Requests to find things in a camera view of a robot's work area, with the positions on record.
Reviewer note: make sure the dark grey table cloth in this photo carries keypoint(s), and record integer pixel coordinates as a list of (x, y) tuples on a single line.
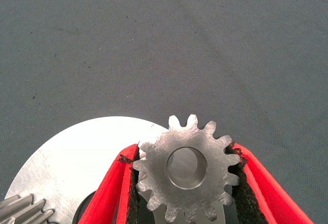
[(153, 42)]

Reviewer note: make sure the small steel gear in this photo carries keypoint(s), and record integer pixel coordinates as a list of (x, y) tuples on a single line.
[(184, 139), (23, 208)]

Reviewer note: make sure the round metal plate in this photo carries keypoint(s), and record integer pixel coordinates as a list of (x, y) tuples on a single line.
[(77, 152)]

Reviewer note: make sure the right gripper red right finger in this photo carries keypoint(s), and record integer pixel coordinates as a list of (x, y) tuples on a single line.
[(266, 195)]

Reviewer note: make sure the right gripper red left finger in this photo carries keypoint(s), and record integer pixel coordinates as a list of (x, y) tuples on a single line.
[(107, 190)]

